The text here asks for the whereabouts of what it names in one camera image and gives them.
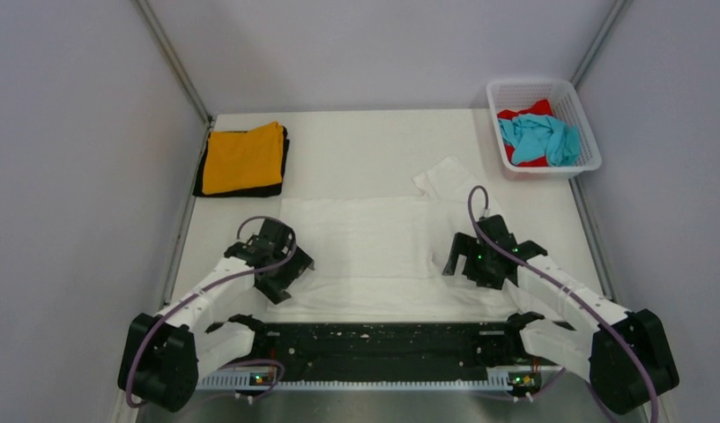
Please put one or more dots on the red t shirt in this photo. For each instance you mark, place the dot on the red t shirt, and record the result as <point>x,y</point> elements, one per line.
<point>541,107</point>

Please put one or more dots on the folded black t shirt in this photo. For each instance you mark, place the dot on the folded black t shirt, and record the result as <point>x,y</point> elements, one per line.
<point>198,178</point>

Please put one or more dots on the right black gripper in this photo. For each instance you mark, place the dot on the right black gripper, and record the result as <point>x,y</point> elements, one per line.
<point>464,244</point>

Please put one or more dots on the white t shirt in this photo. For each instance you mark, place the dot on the white t shirt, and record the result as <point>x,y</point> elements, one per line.
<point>383,258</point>

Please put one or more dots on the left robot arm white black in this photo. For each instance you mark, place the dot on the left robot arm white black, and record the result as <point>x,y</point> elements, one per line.
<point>167,354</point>

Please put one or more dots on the corner metal post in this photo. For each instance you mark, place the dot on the corner metal post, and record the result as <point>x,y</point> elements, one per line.
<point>170,56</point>
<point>613,18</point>

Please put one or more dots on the cyan t shirt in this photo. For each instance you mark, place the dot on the cyan t shirt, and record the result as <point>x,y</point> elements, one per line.
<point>535,134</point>

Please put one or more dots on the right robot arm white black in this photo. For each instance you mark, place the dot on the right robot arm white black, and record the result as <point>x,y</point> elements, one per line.
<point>624,356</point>

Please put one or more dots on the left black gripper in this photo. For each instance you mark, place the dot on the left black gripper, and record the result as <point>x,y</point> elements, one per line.
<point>274,288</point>

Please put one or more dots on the white plastic basket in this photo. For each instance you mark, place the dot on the white plastic basket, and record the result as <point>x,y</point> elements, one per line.
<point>522,93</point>

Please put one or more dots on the right corner metal post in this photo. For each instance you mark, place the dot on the right corner metal post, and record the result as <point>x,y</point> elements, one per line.
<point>613,18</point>

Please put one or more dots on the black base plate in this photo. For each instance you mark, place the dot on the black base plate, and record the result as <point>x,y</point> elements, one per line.
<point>391,352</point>

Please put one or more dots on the white slotted cable duct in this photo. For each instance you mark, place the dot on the white slotted cable duct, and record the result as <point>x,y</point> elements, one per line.
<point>247,381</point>

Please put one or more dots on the folded orange t shirt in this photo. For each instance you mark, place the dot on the folded orange t shirt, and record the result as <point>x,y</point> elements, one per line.
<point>243,157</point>

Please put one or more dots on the left corner metal post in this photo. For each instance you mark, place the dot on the left corner metal post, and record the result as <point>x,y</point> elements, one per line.
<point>170,56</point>

